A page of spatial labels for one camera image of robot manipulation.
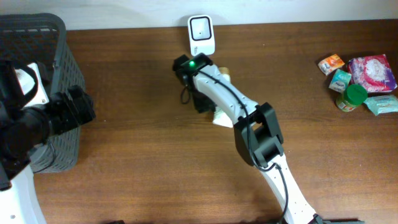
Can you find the red purple snack bag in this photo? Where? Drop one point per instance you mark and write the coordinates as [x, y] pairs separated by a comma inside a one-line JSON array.
[[373, 73]]

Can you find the green lid jar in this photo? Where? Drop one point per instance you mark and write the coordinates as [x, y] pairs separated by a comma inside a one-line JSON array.
[[351, 98]]

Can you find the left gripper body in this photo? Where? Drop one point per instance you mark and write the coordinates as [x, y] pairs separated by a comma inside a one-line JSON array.
[[62, 112]]

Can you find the white bamboo print tube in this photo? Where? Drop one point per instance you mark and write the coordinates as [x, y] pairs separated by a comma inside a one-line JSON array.
[[220, 118]]

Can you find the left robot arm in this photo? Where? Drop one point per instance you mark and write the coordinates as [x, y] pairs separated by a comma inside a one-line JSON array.
[[29, 117]]

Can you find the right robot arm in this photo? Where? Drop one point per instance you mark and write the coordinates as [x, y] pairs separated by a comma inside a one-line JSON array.
[[257, 133]]

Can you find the orange tissue packet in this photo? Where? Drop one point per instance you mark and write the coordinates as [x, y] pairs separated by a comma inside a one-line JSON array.
[[330, 64]]

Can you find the mint toilet tissue pack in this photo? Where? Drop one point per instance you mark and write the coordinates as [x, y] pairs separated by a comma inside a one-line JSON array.
[[382, 104]]

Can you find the teal tissue packet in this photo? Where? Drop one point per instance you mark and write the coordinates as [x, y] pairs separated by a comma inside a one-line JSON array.
[[340, 81]]

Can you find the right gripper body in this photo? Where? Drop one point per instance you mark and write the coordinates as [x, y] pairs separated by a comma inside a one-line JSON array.
[[202, 101]]

